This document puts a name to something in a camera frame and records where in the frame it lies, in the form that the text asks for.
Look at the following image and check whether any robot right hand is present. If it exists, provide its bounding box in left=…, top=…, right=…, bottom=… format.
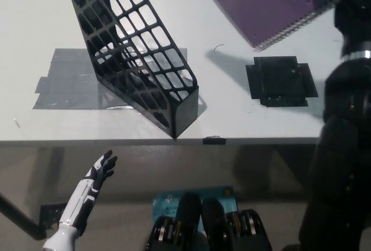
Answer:
left=321, top=0, right=371, bottom=58

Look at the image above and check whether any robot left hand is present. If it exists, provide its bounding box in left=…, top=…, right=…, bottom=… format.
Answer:
left=59, top=150, right=118, bottom=234

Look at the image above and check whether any purple spiral notebook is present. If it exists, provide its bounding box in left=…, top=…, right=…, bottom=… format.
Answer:
left=192, top=0, right=341, bottom=53

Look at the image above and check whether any black lattice magazine stand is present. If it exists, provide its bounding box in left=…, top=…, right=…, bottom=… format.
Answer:
left=63, top=0, right=200, bottom=140

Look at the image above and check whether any black table leg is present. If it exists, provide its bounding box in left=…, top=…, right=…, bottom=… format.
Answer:
left=0, top=192, right=48, bottom=241

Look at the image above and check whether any grey tape patch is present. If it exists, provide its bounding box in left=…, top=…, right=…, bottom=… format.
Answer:
left=32, top=48, right=208, bottom=111

